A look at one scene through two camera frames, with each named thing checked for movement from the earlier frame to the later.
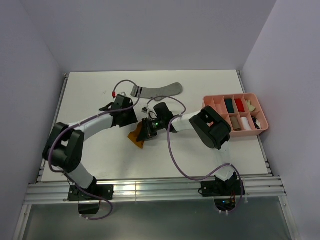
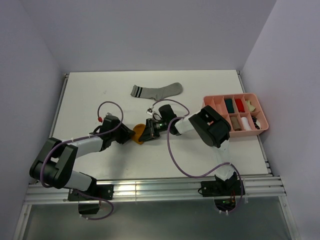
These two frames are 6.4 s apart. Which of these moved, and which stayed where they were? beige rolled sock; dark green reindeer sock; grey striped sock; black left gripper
Moved: black left gripper
Stayed: grey striped sock; beige rolled sock; dark green reindeer sock
